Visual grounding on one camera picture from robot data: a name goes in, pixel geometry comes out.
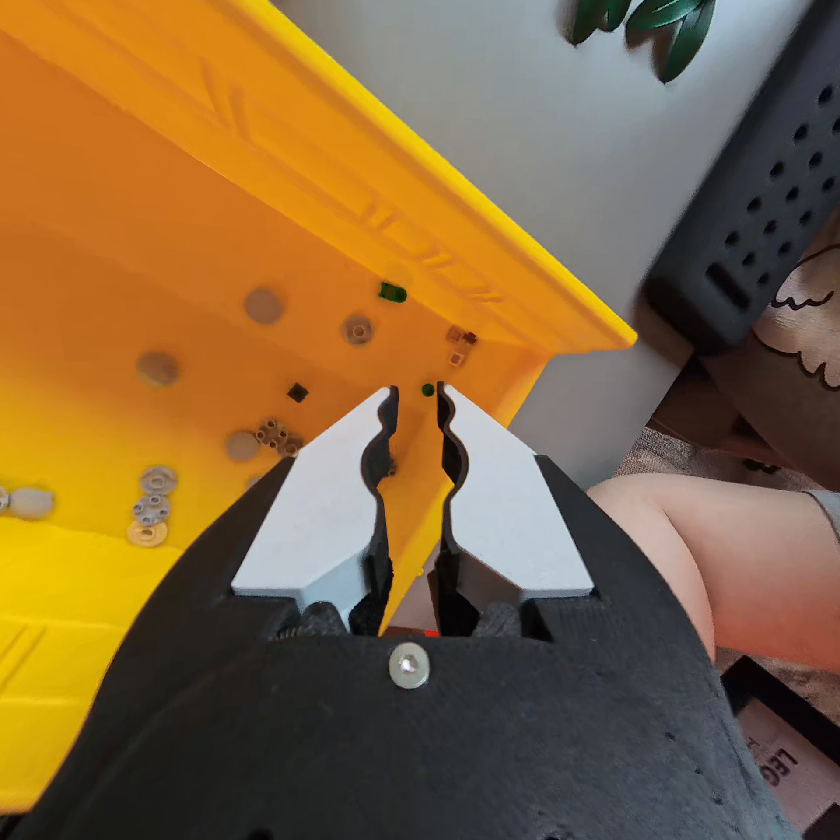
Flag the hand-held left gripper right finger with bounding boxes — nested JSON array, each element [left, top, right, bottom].
[[427, 381, 596, 637]]

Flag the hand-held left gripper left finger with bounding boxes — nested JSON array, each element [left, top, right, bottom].
[[230, 385, 400, 636]]

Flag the yellow plastic bin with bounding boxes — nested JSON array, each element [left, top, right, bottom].
[[0, 0, 639, 815]]

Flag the scattered grey round lego pieces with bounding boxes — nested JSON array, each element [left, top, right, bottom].
[[0, 285, 376, 549]]

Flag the pile of green lego leaves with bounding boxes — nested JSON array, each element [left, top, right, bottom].
[[570, 0, 718, 84]]

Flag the person's bare leg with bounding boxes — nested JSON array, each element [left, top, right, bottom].
[[586, 472, 840, 670]]

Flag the black white tag sign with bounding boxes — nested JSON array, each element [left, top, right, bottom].
[[721, 655, 840, 840]]

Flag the black perforated block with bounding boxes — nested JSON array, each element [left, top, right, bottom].
[[643, 0, 840, 355]]

